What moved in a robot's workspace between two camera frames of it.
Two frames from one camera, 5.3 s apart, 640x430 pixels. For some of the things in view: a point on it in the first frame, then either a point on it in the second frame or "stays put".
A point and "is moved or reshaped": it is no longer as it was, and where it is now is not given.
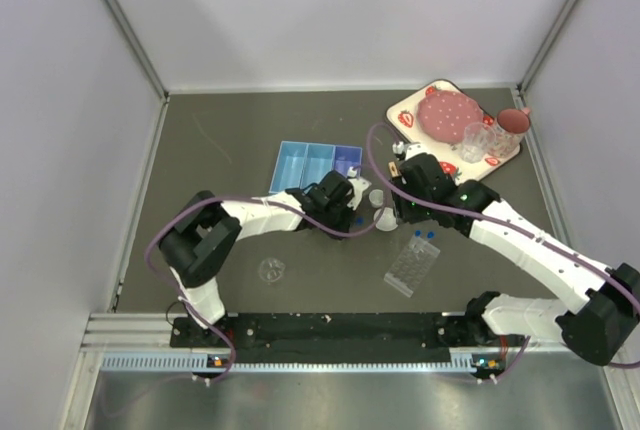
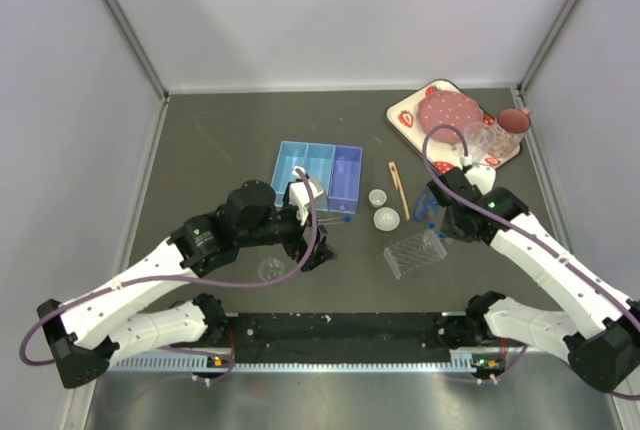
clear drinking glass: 478,139 stays put
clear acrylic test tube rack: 411,266 is moved or reshaped
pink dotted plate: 444,115 stays put
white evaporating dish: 387,220 stays put
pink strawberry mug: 510,131 stays put
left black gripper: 347,220 to 298,246
